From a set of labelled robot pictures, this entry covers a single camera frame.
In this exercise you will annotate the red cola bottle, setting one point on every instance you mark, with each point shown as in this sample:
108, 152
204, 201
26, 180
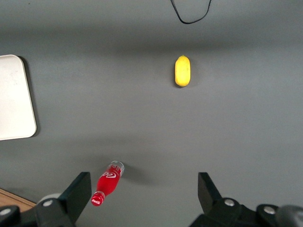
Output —
107, 183

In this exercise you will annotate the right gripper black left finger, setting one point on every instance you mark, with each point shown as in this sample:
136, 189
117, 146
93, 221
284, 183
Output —
73, 196

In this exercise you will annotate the yellow lemon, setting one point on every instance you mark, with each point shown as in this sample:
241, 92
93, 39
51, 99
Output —
182, 71

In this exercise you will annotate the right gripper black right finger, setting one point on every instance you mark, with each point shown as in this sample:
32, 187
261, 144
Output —
210, 201

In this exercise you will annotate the wooden drawer cabinet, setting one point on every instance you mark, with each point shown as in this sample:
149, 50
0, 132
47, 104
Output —
11, 198

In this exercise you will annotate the white rectangular tray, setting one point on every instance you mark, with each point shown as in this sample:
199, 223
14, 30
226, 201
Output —
14, 99

